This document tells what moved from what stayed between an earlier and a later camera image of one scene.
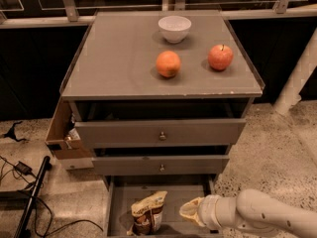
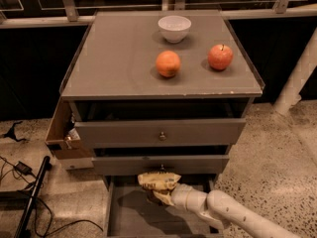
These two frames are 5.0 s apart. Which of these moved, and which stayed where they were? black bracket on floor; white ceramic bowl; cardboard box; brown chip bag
Moved: brown chip bag
Stayed: black bracket on floor; white ceramic bowl; cardboard box
